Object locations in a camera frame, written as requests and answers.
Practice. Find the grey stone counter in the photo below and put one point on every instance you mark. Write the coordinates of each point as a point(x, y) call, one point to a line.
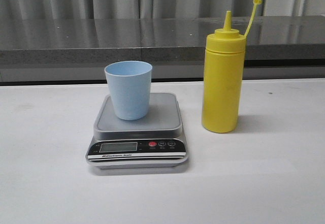
point(72, 51)

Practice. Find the yellow squeeze bottle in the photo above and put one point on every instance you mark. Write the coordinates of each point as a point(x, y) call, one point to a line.
point(223, 72)

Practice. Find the light blue plastic cup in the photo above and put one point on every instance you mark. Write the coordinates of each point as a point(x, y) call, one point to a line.
point(129, 84)

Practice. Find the silver digital kitchen scale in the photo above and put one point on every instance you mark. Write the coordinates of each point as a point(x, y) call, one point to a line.
point(153, 143)

